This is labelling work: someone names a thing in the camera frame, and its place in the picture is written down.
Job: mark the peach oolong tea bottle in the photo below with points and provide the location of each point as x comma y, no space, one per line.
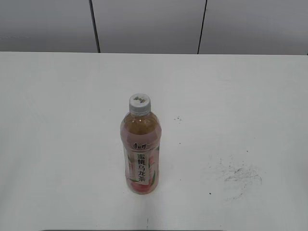
141,136

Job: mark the grey bottle cap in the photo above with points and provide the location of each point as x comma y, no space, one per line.
139,104

